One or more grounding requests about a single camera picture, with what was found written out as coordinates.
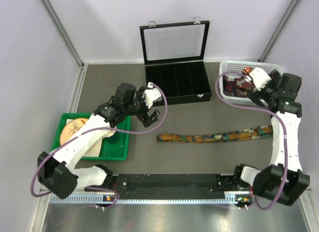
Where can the round beige painted plate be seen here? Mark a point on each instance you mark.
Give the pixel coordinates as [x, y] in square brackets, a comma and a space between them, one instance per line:
[71, 127]

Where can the orange blue leaf-pattern tie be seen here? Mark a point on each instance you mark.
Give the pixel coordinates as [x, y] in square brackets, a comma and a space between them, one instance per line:
[259, 132]

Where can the black glass-lid storage case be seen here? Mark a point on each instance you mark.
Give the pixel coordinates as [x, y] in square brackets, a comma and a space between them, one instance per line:
[174, 59]

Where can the green plastic tray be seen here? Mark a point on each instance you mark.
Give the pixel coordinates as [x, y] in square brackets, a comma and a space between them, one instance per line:
[114, 148]

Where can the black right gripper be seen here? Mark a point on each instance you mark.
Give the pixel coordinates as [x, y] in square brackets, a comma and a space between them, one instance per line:
[254, 96]

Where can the red floral rolled tie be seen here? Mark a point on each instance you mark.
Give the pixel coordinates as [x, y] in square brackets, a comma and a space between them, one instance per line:
[247, 70]

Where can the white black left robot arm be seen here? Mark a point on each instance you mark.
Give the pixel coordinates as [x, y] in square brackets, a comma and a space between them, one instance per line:
[57, 170]

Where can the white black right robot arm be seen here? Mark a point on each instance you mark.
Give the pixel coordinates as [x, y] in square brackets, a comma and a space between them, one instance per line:
[283, 180]

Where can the cream ceramic cup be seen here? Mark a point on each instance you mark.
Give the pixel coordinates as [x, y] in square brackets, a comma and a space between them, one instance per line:
[109, 133]

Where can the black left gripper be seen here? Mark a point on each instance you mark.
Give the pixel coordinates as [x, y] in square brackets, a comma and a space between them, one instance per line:
[145, 119]

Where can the dark red patterned tie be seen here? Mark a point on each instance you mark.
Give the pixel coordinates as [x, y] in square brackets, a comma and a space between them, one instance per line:
[236, 87]

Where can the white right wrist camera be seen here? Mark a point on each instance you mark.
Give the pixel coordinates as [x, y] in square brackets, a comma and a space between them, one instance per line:
[259, 77]

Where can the grey slotted cable duct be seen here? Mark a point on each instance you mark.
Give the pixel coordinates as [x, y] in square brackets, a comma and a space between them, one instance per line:
[226, 198]

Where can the white perforated plastic basket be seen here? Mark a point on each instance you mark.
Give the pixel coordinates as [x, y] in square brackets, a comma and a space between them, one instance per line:
[231, 67]

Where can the aluminium frame rail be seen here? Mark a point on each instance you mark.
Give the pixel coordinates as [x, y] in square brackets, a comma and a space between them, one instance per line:
[266, 183]

